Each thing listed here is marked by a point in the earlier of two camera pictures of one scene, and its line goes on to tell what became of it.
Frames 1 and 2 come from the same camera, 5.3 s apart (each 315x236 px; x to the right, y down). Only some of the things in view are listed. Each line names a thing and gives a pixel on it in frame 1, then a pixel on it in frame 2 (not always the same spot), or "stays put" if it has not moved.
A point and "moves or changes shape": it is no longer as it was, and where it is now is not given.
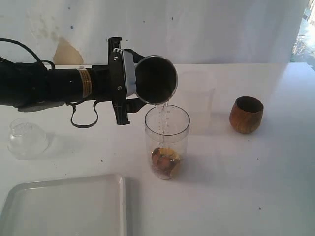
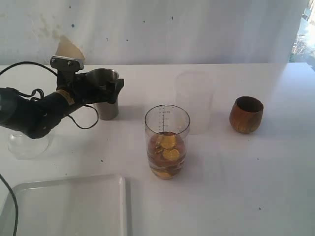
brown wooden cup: x=246 y=114 stays put
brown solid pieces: x=165 y=162 moves or changes shape
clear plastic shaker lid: x=27 y=140 stays put
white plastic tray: x=90 y=206 stays put
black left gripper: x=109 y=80 → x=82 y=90
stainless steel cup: x=154 y=78 moves or changes shape
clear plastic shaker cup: x=167 y=130 stays put
